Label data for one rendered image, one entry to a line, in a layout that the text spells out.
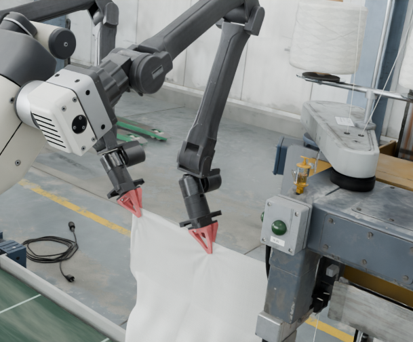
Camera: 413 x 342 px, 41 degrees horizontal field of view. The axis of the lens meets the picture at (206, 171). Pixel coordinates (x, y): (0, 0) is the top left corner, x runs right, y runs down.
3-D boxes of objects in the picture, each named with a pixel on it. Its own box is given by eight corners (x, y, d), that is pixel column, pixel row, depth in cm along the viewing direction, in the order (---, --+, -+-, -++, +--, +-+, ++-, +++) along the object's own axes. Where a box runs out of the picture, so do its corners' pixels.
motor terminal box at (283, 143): (269, 183, 153) (275, 143, 149) (274, 172, 162) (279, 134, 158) (299, 188, 151) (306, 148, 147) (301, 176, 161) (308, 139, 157)
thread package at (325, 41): (274, 68, 130) (285, -6, 125) (307, 65, 143) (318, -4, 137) (338, 81, 121) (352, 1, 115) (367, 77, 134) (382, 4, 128)
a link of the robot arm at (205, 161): (178, 147, 139) (204, 157, 134) (204, 142, 148) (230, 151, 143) (171, 191, 142) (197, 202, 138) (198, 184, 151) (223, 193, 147)
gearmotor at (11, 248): (-34, 256, 276) (-35, 229, 271) (-7, 247, 287) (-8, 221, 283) (1, 279, 259) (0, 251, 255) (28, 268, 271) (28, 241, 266)
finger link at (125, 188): (153, 209, 155) (138, 180, 157) (135, 215, 150) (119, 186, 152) (140, 219, 159) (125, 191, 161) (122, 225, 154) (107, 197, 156)
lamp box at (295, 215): (259, 242, 105) (266, 198, 102) (271, 235, 108) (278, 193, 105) (293, 256, 100) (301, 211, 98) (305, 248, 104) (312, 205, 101)
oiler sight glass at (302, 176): (291, 182, 106) (294, 165, 105) (298, 180, 108) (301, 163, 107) (303, 186, 104) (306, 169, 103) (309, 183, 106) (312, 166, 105)
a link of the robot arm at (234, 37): (221, -3, 136) (258, 3, 130) (232, 5, 141) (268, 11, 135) (169, 161, 139) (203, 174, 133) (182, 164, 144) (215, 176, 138)
